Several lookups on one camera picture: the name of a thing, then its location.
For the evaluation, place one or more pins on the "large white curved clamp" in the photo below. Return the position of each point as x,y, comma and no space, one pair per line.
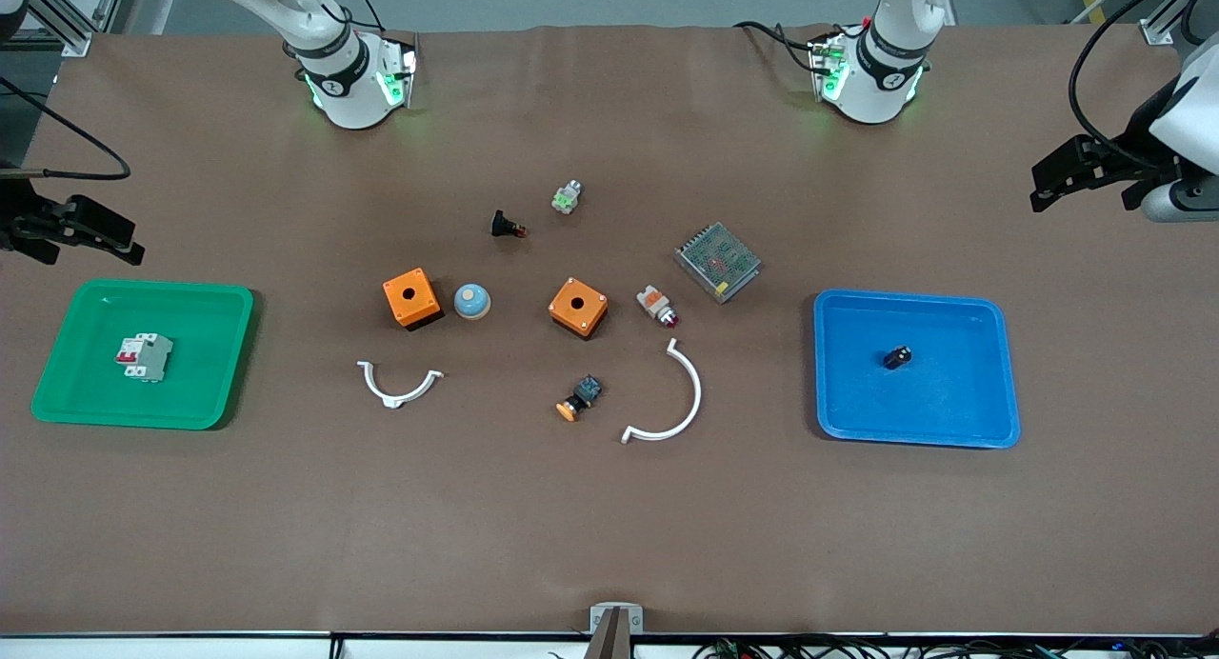
695,392

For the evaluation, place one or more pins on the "green plastic tray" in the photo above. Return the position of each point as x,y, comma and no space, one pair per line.
86,402

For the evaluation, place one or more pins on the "red pushbutton white orange body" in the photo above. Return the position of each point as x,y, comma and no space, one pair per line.
652,302

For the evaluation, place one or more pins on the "white circuit breaker red switch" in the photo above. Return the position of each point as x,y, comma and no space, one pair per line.
148,359

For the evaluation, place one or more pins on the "green white switch block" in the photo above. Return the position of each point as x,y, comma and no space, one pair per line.
567,199

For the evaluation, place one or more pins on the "blue plastic tray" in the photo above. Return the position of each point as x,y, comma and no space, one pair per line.
952,392

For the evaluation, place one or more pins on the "orange button box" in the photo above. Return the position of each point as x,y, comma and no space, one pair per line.
426,309
588,318

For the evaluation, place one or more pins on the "blue dome buzzer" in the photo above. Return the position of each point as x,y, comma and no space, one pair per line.
471,302

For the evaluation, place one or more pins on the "metal mesh power supply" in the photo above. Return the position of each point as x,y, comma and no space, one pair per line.
719,262

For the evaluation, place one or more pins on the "black indicator lamp red tip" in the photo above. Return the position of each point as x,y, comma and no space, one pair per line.
500,224

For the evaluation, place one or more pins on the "small white curved clamp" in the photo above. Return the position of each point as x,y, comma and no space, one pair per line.
390,399

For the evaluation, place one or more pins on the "small black capacitor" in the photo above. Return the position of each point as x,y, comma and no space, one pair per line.
896,358

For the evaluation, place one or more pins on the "metal table edge bracket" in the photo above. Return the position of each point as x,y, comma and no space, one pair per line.
616,621

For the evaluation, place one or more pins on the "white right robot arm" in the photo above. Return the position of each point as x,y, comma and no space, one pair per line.
343,78

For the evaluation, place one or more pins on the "aluminium frame profile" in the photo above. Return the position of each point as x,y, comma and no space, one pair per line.
1164,21
67,26

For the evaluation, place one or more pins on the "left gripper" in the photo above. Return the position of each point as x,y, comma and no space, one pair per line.
1139,132

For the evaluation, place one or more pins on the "orange pushbutton blue black body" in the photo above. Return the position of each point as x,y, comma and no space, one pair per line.
589,389

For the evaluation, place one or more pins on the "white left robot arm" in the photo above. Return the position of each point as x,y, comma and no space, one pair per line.
881,64

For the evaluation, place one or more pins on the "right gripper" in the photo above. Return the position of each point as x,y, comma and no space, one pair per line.
19,211

